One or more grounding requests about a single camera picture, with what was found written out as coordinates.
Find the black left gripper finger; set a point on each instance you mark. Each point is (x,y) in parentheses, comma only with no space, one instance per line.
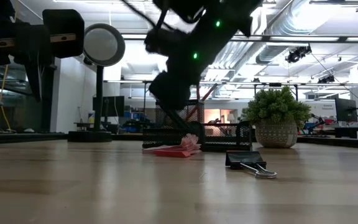
(64,25)
(34,46)

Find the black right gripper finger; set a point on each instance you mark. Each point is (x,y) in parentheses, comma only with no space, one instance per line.
(171,91)

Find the black pen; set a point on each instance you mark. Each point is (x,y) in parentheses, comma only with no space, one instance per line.
(179,119)

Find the pink sticky note pad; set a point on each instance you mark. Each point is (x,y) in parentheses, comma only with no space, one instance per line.
(188,143)

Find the black binder clip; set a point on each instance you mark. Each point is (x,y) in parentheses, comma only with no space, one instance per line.
(244,158)

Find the black mesh desk organizer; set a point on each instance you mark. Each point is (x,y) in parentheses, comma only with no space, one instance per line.
(228,143)

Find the black desk lamp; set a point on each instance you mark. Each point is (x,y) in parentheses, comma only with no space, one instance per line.
(104,45)

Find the black computer monitor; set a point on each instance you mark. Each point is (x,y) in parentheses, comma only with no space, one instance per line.
(346,109)
(110,105)

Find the white wipes canister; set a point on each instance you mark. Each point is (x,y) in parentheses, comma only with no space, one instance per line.
(91,117)

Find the green artificial potted plant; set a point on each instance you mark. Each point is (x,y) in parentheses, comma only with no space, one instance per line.
(275,105)

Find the black background table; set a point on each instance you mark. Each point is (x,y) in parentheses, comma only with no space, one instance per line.
(356,130)

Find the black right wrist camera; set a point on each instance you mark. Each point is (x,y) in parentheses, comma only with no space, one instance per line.
(163,42)

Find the black aluminium table frame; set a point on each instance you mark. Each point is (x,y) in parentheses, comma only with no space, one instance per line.
(26,137)

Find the silver ventilation duct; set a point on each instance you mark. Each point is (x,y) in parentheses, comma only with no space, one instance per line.
(275,46)

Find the black ceiling-hung camera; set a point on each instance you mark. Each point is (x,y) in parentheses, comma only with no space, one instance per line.
(297,54)
(326,79)

